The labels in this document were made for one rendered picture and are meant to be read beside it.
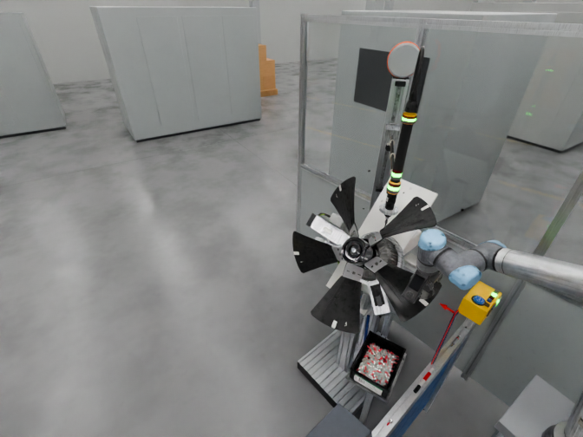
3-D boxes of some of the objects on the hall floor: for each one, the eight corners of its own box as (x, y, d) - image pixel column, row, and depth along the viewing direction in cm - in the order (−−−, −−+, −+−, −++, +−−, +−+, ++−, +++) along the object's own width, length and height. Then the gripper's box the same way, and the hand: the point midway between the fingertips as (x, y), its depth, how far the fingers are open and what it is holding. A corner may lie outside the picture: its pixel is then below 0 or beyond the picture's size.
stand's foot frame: (354, 319, 252) (356, 313, 247) (404, 360, 223) (406, 354, 219) (297, 368, 218) (297, 361, 214) (347, 422, 190) (348, 416, 185)
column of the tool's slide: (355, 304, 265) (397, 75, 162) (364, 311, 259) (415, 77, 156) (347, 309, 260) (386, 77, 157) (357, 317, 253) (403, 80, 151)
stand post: (339, 365, 220) (356, 272, 168) (349, 375, 214) (369, 282, 162) (335, 369, 217) (350, 276, 165) (344, 379, 212) (363, 285, 160)
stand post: (360, 346, 232) (389, 220, 167) (370, 355, 227) (403, 227, 161) (357, 349, 230) (383, 223, 164) (366, 358, 224) (398, 231, 159)
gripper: (448, 262, 104) (441, 293, 119) (424, 248, 110) (419, 280, 125) (435, 278, 101) (428, 309, 116) (409, 264, 107) (407, 295, 122)
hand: (420, 297), depth 119 cm, fingers closed
